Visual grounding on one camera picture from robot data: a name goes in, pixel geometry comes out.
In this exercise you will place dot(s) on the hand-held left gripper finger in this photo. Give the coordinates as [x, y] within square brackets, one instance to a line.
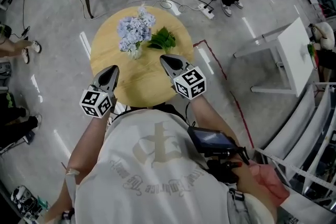
[115, 81]
[99, 76]

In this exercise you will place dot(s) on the person's white t-shirt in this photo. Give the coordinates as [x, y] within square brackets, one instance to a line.
[157, 178]

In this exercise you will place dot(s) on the white shelving rack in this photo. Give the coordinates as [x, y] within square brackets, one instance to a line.
[302, 139]

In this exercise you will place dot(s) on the white square side table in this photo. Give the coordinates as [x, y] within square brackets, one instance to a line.
[296, 55]

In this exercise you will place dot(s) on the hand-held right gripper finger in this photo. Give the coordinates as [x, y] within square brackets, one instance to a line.
[185, 64]
[167, 68]

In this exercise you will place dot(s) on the pink cloth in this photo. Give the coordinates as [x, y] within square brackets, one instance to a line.
[270, 183]

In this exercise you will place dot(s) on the blue artificial hydrangea flower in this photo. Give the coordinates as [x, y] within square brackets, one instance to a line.
[134, 31]

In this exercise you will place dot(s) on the white power strip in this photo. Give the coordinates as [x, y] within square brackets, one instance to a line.
[206, 10]

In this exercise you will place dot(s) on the person's left forearm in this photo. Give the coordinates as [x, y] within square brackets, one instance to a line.
[84, 144]

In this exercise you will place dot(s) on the small green plant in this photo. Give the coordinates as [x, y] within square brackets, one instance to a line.
[312, 52]

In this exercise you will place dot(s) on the person's right forearm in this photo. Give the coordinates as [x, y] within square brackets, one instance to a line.
[204, 115]

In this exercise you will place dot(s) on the green artificial leafy plant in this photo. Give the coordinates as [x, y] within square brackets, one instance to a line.
[162, 39]

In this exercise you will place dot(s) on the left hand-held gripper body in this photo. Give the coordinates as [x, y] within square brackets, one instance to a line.
[95, 103]

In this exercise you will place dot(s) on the small black monitor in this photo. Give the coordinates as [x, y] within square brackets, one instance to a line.
[210, 139]

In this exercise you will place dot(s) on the white ribbed vase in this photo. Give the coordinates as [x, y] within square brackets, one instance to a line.
[135, 53]

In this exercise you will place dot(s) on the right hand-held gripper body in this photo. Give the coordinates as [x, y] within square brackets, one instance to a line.
[191, 84]

